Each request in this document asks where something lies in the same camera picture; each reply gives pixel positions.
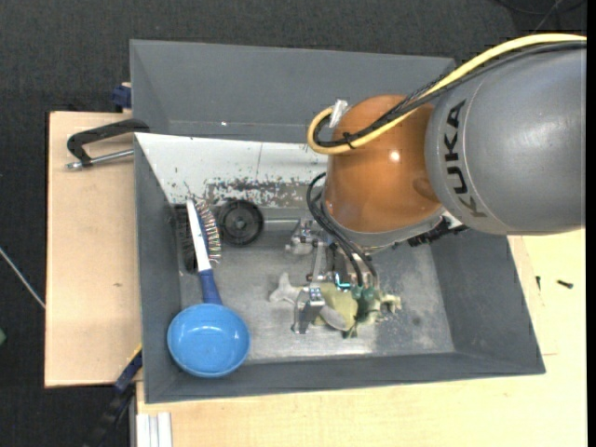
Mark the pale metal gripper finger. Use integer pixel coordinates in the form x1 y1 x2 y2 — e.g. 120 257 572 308
293 286 326 335

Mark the yellow-green toy figure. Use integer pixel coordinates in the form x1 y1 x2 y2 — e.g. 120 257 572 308
320 280 402 340

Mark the white forked plastic piece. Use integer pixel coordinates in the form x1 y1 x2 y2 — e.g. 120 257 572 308
268 272 305 305

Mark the small white plastic piece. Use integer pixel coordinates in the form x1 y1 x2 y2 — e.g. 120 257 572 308
284 238 318 257

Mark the black round disc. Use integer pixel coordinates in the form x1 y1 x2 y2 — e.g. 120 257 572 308
217 198 265 248

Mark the white and blue brush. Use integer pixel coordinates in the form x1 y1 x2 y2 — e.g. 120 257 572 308
184 197 224 306

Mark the grey metal bin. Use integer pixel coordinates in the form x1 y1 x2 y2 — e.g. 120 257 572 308
129 38 547 404

